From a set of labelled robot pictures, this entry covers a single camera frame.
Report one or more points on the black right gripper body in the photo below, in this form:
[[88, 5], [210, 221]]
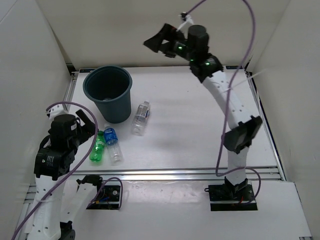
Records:
[[180, 49]]

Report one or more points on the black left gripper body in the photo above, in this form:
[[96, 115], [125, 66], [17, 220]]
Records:
[[83, 133]]

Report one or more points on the green plastic soda bottle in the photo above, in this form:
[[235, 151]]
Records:
[[97, 152]]

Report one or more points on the white label clear bottle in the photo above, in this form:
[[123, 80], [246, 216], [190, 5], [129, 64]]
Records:
[[140, 119]]

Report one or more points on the clear plastic bottle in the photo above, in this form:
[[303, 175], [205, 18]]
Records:
[[107, 99]]

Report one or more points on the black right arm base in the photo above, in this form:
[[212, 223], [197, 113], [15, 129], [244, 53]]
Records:
[[222, 200]]

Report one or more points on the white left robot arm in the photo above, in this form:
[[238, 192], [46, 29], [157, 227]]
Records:
[[52, 167]]

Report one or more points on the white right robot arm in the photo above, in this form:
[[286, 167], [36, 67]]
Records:
[[243, 127]]

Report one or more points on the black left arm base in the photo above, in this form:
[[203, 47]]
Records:
[[109, 196]]

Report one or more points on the dark teal plastic bin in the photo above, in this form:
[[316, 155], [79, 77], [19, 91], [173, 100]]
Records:
[[109, 87]]

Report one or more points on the blue label clear bottle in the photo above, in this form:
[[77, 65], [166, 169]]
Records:
[[112, 145]]

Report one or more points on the aluminium table frame rail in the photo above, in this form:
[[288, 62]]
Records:
[[266, 173]]

